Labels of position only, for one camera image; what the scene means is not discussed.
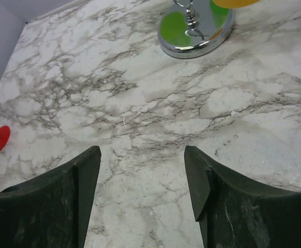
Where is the chrome wine glass rack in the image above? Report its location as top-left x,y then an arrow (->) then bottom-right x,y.
158,0 -> 235,59

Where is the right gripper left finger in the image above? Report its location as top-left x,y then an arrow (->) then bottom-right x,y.
0,146 -> 101,247

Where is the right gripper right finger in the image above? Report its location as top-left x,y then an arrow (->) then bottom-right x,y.
184,146 -> 301,247

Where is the orange wine glass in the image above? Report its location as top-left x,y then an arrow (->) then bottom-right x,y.
213,0 -> 260,9

